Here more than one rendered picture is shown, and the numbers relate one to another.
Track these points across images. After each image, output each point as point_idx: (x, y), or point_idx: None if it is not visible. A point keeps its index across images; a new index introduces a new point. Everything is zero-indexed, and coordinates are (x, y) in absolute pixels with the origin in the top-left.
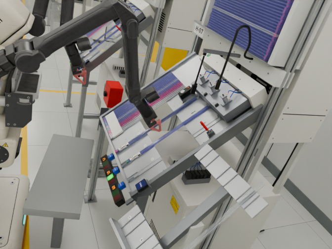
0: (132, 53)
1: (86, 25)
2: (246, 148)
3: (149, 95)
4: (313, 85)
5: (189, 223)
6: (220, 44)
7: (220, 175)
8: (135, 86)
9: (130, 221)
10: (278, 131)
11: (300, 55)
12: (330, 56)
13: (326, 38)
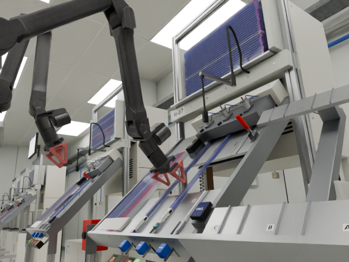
0: (130, 57)
1: (77, 5)
2: (301, 151)
3: (158, 130)
4: (316, 82)
5: (326, 175)
6: (207, 98)
7: (312, 103)
8: (139, 107)
9: (222, 229)
10: (318, 134)
11: (292, 37)
12: (311, 55)
13: (299, 37)
